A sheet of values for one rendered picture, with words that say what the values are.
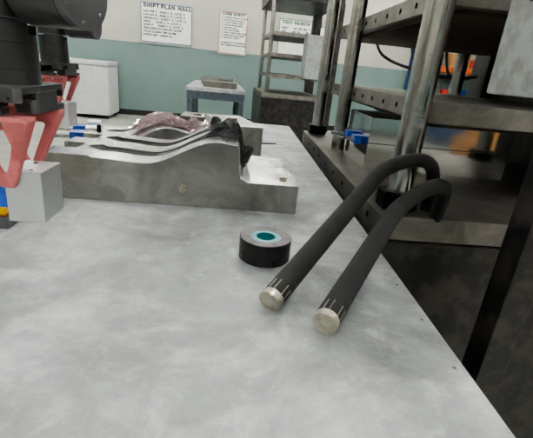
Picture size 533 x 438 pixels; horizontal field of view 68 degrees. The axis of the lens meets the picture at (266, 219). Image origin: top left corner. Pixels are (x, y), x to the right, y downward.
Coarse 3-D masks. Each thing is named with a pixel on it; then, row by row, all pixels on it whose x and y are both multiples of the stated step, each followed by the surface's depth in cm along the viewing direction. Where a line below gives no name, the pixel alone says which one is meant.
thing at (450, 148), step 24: (360, 120) 141; (384, 120) 129; (360, 144) 139; (384, 144) 132; (432, 144) 133; (456, 144) 133; (480, 144) 134; (504, 144) 134; (456, 168) 136; (480, 168) 137
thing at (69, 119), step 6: (66, 102) 89; (72, 102) 91; (66, 108) 88; (72, 108) 91; (66, 114) 89; (72, 114) 91; (66, 120) 89; (72, 120) 91; (60, 126) 90; (66, 126) 90
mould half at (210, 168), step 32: (64, 160) 75; (96, 160) 76; (128, 160) 77; (160, 160) 76; (192, 160) 77; (224, 160) 77; (256, 160) 98; (64, 192) 78; (96, 192) 78; (128, 192) 78; (160, 192) 79; (192, 192) 79; (224, 192) 79; (256, 192) 80; (288, 192) 80
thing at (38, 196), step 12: (24, 168) 41; (36, 168) 41; (48, 168) 42; (60, 168) 44; (24, 180) 40; (36, 180) 40; (48, 180) 41; (60, 180) 45; (0, 192) 40; (12, 192) 40; (24, 192) 40; (36, 192) 40; (48, 192) 42; (60, 192) 45; (0, 204) 41; (12, 204) 40; (24, 204) 41; (36, 204) 41; (48, 204) 42; (60, 204) 45; (12, 216) 41; (24, 216) 41; (36, 216) 41; (48, 216) 42
